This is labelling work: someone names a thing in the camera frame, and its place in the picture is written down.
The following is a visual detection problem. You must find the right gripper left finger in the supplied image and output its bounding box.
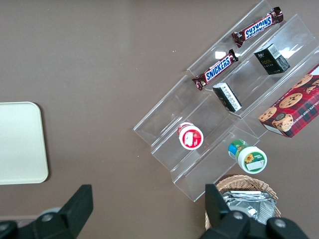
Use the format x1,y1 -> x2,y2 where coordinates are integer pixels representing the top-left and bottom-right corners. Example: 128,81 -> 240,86
0,184 -> 94,239

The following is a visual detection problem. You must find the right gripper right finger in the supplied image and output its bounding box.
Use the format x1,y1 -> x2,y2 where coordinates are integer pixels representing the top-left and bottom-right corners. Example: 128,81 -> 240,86
199,183 -> 312,239

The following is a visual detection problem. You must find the small light wicker basket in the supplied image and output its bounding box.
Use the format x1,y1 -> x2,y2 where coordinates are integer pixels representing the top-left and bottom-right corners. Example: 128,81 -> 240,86
204,174 -> 282,231

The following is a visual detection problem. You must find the beige plastic tray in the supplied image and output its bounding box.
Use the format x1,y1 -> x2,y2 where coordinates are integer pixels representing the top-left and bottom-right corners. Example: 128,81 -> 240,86
0,101 -> 49,185

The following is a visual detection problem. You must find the silver foil pack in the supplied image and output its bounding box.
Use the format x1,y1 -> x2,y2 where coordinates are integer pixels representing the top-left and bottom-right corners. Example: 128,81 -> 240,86
225,195 -> 277,226
222,190 -> 262,200

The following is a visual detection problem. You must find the clear acrylic stepped stand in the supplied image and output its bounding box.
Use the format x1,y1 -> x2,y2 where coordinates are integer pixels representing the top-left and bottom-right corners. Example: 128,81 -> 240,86
186,0 -> 319,139
133,74 -> 261,203

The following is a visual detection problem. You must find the green lid sunflower cup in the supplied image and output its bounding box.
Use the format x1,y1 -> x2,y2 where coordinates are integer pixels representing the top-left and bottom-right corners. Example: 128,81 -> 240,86
228,139 -> 268,175

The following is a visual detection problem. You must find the red lid yogurt cup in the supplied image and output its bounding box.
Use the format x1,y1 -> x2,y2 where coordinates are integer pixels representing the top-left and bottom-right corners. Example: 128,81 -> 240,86
177,121 -> 204,151

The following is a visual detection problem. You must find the small black carton box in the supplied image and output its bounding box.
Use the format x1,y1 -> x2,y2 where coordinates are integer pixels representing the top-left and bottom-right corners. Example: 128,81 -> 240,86
253,43 -> 291,76
212,83 -> 243,113

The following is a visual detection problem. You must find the red tartan cookie box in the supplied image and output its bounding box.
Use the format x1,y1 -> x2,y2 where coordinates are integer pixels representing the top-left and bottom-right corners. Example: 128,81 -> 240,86
258,63 -> 319,138

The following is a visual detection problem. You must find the Snickers chocolate bar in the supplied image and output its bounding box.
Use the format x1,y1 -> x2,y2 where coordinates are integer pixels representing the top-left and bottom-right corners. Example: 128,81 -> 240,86
191,49 -> 239,92
231,6 -> 285,48

